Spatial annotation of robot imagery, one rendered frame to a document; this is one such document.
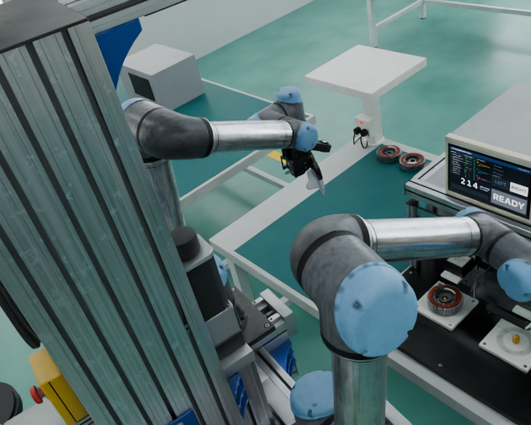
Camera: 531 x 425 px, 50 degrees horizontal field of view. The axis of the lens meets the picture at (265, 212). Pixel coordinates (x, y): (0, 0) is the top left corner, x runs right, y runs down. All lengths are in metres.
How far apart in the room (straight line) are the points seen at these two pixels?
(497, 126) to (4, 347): 2.85
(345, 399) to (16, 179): 0.58
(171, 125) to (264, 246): 1.10
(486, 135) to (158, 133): 0.93
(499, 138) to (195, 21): 4.99
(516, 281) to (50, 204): 0.75
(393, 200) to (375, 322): 1.67
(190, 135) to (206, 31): 5.21
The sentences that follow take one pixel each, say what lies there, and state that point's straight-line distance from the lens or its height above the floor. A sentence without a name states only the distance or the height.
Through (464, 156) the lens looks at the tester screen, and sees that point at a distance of 1.71.
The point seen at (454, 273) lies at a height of 0.89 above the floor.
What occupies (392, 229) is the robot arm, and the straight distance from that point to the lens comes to 0.96.
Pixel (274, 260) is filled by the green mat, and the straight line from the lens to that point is 2.21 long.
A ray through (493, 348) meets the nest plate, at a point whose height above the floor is 0.78.
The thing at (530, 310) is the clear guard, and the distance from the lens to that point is 1.57.
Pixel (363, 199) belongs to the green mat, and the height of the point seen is 0.75.
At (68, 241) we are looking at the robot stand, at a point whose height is 1.75.
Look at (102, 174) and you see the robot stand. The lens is 0.83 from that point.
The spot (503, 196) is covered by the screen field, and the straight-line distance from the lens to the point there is 1.72.
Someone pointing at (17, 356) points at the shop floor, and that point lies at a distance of 3.50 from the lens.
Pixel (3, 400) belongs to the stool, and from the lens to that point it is 2.48.
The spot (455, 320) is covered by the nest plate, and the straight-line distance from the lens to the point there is 1.90.
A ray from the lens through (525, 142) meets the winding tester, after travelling 1.69.
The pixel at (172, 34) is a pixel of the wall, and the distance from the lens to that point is 6.23.
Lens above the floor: 2.21
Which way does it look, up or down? 36 degrees down
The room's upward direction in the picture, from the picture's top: 14 degrees counter-clockwise
